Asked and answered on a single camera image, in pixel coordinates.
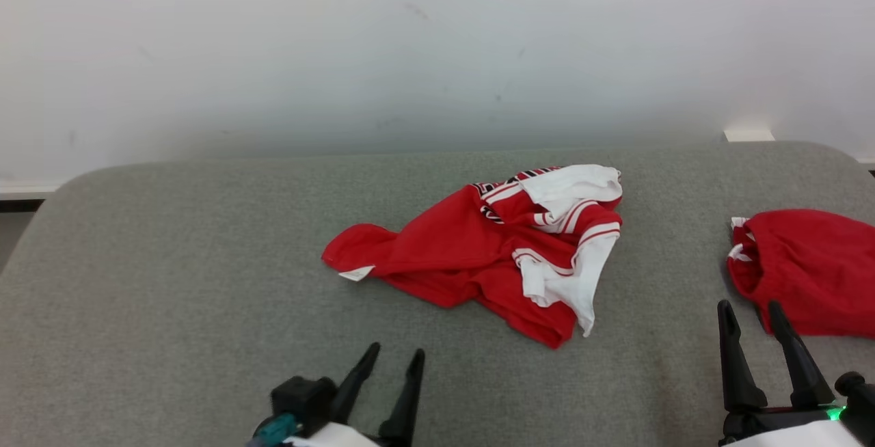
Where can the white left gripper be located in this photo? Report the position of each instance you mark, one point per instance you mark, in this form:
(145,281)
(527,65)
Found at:
(335,437)

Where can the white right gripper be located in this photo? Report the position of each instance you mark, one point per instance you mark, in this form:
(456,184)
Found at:
(765,426)

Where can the red shorts with white band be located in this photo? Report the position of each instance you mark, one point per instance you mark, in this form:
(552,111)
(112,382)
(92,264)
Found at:
(813,269)

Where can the red jersey with white sleeves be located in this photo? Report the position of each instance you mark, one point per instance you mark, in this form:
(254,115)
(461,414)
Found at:
(444,249)

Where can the grey fabric sofa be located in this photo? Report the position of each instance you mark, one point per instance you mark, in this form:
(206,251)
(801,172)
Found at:
(205,296)

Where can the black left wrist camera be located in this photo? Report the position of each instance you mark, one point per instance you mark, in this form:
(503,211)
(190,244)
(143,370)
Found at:
(304,399)

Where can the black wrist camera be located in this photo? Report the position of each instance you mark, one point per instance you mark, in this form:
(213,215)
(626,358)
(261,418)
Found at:
(861,406)
(304,399)

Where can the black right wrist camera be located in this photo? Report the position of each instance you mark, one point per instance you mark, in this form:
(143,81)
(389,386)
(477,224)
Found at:
(861,406)

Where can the small white wall block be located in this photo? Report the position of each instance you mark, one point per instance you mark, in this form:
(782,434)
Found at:
(748,135)

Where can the white wall baseboard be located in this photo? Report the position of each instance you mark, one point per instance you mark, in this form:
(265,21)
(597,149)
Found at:
(27,191)

